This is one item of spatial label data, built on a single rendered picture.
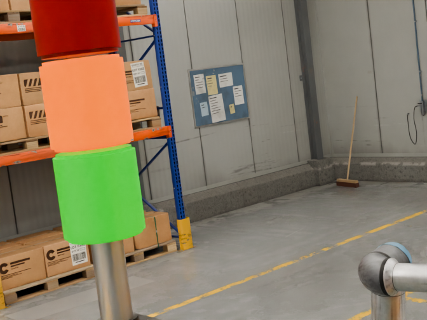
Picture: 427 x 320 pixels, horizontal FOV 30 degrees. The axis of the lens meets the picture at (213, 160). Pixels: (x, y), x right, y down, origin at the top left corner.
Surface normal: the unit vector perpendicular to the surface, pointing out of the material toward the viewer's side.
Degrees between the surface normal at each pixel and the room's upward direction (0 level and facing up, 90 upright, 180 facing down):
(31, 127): 91
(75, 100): 90
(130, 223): 90
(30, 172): 90
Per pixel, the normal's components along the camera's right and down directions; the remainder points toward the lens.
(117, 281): 0.47, 0.04
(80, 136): -0.16, 0.13
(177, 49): 0.68, 0.00
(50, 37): -0.41, 0.15
